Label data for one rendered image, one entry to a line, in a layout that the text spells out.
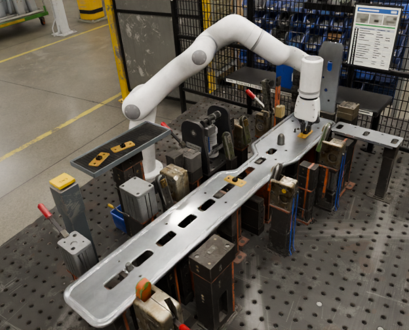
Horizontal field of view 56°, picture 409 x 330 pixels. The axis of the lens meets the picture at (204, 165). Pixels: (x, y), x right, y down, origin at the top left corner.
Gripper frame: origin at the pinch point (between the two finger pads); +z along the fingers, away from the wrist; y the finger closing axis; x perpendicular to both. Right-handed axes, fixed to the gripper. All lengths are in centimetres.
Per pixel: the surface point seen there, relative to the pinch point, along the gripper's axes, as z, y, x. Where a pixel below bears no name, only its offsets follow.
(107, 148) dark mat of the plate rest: -13, -42, -74
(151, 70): 59, -244, 130
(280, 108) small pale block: -3.0, -16.6, 6.2
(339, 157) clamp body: 4.1, 19.4, -8.2
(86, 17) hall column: 94, -693, 362
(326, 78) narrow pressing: -13.2, -4.0, 26.6
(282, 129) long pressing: 3.3, -10.7, -1.6
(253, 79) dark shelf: 0, -52, 38
